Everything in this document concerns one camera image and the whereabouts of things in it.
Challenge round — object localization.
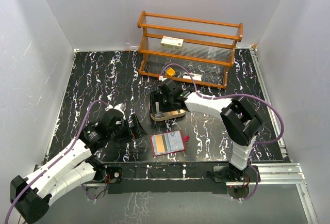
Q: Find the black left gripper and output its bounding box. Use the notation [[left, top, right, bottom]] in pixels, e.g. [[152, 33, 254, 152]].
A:
[[108, 114, 147, 145]]

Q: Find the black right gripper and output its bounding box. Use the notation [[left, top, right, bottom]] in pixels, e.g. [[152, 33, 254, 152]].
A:
[[151, 91, 176, 114]]

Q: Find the beige oval card tray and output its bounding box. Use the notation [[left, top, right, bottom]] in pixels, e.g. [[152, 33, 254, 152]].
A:
[[150, 109, 186, 122]]

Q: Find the gold credit card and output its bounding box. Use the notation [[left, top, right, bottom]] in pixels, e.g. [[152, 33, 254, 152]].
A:
[[155, 135, 168, 154]]

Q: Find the red card holder wallet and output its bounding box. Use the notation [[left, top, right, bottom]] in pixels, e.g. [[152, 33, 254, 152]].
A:
[[150, 130, 190, 156]]

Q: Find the white yellow credit card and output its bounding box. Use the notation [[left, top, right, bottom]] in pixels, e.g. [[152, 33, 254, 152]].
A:
[[167, 131, 185, 152]]

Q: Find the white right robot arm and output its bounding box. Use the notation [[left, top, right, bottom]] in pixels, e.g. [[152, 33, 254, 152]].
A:
[[150, 78, 262, 181]]

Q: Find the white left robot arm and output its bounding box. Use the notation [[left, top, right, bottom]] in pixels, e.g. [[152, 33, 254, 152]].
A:
[[10, 107, 147, 223]]

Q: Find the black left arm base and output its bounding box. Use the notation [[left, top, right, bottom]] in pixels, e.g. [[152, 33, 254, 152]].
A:
[[80, 156, 122, 204]]

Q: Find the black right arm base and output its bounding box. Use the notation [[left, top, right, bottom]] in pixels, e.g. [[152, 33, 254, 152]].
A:
[[206, 164, 261, 203]]

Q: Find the orange yellow small block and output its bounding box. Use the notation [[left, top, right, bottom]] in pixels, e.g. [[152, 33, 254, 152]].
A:
[[165, 67, 176, 76]]

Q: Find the white stapler on shelf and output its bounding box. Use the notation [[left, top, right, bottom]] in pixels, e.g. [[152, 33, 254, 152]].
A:
[[183, 72, 202, 81]]

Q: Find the white red medicine box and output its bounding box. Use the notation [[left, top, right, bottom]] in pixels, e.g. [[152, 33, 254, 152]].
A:
[[160, 36, 184, 51]]

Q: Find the orange wooden shelf rack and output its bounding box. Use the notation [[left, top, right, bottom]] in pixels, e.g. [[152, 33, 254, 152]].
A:
[[137, 11, 243, 89]]

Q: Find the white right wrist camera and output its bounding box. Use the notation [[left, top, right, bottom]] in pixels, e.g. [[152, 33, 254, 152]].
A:
[[158, 75, 167, 82]]

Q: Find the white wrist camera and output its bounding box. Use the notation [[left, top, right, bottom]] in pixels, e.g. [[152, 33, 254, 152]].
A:
[[105, 103, 126, 115], [158, 75, 167, 82]]

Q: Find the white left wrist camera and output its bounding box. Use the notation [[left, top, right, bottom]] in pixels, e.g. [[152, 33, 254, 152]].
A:
[[105, 103, 126, 115]]

